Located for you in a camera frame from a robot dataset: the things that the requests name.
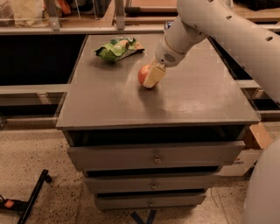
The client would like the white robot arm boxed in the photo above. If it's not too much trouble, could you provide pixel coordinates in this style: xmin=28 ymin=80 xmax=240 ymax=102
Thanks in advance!
xmin=143 ymin=0 xmax=280 ymax=224

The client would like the blue soda can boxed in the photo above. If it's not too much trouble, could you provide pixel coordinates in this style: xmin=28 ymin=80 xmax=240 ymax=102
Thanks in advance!
xmin=164 ymin=21 xmax=173 ymax=32

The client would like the bottom grey drawer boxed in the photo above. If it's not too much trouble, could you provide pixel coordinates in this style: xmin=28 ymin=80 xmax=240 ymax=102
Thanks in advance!
xmin=94 ymin=192 xmax=206 ymax=210

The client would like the metal shelf rail frame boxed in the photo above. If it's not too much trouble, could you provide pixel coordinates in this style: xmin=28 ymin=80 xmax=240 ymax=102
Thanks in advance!
xmin=0 ymin=0 xmax=280 ymax=36

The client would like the grey drawer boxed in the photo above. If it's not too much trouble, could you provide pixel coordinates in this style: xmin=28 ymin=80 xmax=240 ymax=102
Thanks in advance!
xmin=67 ymin=141 xmax=245 ymax=172
xmin=94 ymin=192 xmax=206 ymax=210
xmin=85 ymin=172 xmax=219 ymax=194

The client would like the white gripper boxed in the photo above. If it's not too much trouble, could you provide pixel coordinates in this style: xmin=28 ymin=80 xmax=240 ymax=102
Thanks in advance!
xmin=143 ymin=38 xmax=186 ymax=88

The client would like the white cardboard box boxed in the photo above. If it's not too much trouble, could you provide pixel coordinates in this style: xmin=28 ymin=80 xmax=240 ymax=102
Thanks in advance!
xmin=220 ymin=122 xmax=273 ymax=177

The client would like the top grey drawer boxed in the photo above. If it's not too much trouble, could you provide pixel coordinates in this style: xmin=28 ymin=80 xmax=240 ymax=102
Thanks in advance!
xmin=67 ymin=141 xmax=245 ymax=172

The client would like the grey drawer cabinet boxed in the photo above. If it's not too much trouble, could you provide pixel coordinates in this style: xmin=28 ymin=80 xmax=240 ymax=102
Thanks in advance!
xmin=57 ymin=34 xmax=259 ymax=198

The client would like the green snack bag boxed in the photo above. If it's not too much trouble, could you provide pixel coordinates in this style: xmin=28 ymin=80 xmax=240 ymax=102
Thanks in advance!
xmin=95 ymin=37 xmax=144 ymax=62

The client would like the red apple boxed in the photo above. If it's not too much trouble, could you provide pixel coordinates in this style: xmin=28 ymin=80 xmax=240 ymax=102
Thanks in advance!
xmin=137 ymin=64 xmax=158 ymax=88

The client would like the middle grey drawer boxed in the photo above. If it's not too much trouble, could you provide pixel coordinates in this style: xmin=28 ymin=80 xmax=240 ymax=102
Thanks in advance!
xmin=85 ymin=172 xmax=219 ymax=194

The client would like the black stand leg left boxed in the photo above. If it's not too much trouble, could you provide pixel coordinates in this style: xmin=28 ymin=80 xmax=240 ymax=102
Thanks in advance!
xmin=0 ymin=169 xmax=53 ymax=224

